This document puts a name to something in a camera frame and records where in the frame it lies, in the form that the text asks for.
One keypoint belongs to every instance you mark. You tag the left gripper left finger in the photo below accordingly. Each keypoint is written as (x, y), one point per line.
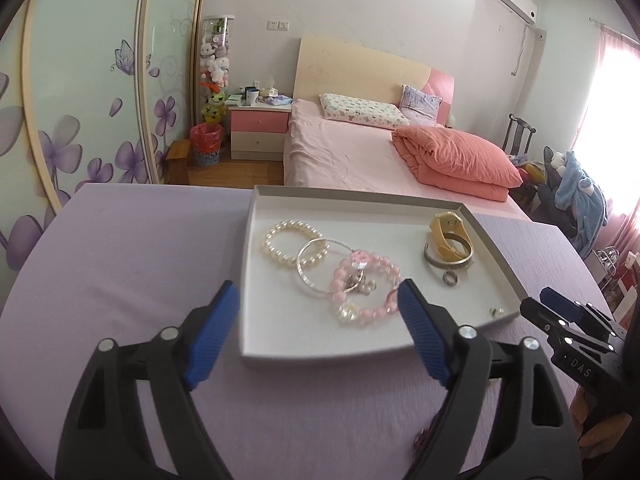
(104, 436)

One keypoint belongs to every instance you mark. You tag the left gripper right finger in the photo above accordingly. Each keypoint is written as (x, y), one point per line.
(531, 437)

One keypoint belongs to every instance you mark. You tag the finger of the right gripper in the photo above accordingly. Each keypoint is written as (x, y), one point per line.
(554, 327)
(566, 309)

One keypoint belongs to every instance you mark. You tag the pearl earring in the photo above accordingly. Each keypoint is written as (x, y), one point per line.
(497, 313)

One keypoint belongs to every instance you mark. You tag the yellow wrist watch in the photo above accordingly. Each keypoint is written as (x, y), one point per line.
(453, 244)

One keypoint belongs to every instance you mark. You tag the small silver charm cluster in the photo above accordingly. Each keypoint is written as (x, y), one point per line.
(359, 284)

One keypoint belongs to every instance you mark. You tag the silver bangle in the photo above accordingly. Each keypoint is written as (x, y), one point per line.
(323, 264)

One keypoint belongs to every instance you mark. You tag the blue clothing pile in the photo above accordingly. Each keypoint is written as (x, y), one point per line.
(579, 203)

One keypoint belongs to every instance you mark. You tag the pink curtain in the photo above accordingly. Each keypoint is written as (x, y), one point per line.
(619, 62)

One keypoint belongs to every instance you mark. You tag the purple table cloth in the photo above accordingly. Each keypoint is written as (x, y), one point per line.
(124, 261)

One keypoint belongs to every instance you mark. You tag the salmon folded duvet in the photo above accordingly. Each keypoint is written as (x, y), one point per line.
(456, 161)

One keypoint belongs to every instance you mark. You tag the dark wooden chair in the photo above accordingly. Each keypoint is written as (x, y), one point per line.
(519, 136)

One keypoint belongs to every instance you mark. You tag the grey cardboard tray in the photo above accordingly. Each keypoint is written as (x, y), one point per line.
(282, 320)

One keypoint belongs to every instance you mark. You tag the lilac small pillow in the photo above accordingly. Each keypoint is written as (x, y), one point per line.
(420, 108)

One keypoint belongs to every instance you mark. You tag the pink bed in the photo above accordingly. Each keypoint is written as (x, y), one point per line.
(319, 153)

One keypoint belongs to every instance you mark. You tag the small wooden stool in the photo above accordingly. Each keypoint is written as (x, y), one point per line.
(178, 161)

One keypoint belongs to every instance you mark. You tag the white patterned pillow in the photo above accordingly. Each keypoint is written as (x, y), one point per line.
(362, 112)

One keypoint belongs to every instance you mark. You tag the red waste bin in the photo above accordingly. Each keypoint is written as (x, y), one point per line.
(206, 140)

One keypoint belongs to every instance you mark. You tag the beige pink headboard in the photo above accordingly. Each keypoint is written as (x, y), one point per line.
(327, 64)

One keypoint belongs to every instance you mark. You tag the pink beige nightstand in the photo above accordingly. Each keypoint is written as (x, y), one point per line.
(258, 132)

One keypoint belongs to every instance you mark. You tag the green frog plush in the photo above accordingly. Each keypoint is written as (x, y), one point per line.
(214, 108)

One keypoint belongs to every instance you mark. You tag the white mug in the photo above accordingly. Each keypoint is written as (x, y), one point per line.
(251, 96)

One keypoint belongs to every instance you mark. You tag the floral sliding wardrobe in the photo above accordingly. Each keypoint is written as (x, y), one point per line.
(92, 91)

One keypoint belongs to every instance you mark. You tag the glass toy display column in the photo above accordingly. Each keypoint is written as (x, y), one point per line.
(212, 65)

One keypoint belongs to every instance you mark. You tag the wall socket plate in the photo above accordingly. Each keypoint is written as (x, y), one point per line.
(278, 26)

